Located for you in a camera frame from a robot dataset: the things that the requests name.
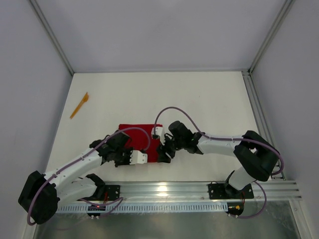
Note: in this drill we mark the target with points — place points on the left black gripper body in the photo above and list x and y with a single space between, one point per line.
122 158

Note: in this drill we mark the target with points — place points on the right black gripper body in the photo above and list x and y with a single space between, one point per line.
167 148

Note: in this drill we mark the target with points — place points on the red cloth napkin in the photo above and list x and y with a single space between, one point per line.
139 140

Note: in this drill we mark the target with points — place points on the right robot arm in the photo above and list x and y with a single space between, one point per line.
257 158

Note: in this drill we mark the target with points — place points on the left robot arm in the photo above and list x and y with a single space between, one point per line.
44 193

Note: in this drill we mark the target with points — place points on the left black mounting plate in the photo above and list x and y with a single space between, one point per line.
111 192

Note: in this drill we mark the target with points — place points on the black mounting plate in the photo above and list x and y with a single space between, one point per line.
111 192
222 191

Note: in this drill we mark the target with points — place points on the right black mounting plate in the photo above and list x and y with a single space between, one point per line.
222 191

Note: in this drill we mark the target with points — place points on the orange plastic fork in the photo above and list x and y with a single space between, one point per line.
82 102

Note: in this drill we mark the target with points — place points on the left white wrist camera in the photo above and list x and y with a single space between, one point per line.
138 157

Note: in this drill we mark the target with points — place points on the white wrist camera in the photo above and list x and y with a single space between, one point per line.
138 157
158 133

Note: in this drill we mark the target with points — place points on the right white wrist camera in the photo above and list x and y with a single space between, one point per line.
158 133

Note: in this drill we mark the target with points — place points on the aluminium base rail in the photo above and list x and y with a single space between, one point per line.
153 192

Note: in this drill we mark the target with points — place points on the white slotted cable duct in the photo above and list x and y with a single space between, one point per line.
147 208

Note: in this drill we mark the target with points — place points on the left aluminium frame post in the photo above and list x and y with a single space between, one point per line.
51 35

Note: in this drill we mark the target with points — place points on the aluminium frame post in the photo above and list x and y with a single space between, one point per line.
51 35
275 26

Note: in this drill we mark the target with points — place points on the right aluminium frame post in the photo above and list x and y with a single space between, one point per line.
275 26

